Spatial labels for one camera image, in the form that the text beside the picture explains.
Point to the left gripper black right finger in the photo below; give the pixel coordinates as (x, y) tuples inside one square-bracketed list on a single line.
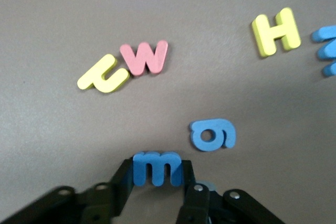
[(199, 208)]

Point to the pink foam lowercase w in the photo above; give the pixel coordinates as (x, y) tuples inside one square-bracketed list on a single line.
[(143, 60)]

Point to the blue foam uppercase M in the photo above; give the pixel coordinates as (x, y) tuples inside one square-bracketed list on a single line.
[(326, 33)]

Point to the yellow foam lowercase h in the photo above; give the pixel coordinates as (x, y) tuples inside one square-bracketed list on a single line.
[(105, 82)]

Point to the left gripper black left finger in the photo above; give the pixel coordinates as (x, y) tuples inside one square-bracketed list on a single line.
[(102, 203)]

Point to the yellow foam uppercase H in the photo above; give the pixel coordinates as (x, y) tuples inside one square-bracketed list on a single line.
[(277, 33)]

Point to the brown table cover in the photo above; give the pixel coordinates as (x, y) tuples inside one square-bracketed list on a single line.
[(52, 24)]

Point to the blue foam lowercase m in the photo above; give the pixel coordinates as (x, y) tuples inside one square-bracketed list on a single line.
[(157, 166)]

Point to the blue foam lowercase g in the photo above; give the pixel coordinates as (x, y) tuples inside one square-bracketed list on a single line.
[(223, 132)]

